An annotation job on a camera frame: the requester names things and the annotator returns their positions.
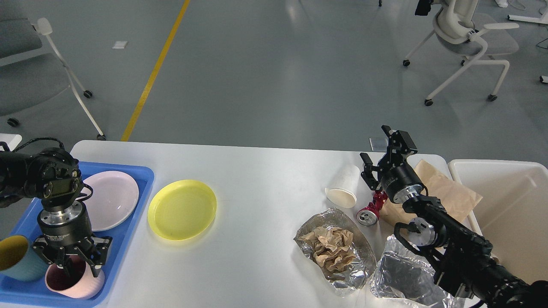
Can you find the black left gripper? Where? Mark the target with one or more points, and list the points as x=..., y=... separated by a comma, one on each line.
x=66, y=230

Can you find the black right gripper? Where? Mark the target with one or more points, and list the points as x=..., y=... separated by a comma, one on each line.
x=394, y=176

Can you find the pink ribbed mug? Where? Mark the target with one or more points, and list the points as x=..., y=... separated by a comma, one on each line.
x=80, y=285

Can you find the yellow plastic plate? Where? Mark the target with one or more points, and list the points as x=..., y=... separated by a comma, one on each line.
x=182, y=210

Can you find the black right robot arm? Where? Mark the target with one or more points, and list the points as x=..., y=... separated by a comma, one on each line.
x=460, y=257

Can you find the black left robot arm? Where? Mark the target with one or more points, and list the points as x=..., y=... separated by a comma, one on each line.
x=53, y=176

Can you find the blue plastic tray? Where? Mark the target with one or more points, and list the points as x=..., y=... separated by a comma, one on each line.
x=37, y=294

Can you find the white paper cup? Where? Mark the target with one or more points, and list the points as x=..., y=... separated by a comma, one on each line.
x=343, y=188

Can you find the teal yellow mug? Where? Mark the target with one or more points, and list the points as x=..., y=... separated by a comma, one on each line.
x=19, y=261

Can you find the crushed red soda can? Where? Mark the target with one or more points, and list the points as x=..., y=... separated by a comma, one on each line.
x=369, y=215

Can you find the brown paper bag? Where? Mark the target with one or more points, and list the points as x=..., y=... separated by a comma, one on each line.
x=457, y=199

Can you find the foil tray with paper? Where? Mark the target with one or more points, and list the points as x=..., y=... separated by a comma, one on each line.
x=360, y=270

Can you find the crumpled brown paper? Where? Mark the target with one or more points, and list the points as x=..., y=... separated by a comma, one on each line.
x=331, y=248

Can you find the crumpled aluminium foil sheet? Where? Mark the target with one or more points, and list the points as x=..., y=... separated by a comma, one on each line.
x=408, y=279

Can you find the beige plastic bin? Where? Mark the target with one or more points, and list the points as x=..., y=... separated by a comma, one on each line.
x=513, y=212

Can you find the white side table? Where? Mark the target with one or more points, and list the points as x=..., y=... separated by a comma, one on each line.
x=12, y=140

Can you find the white office chair right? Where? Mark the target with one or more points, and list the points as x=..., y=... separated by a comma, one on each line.
x=474, y=36

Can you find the grey office chair left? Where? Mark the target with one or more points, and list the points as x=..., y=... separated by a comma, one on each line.
x=28, y=82

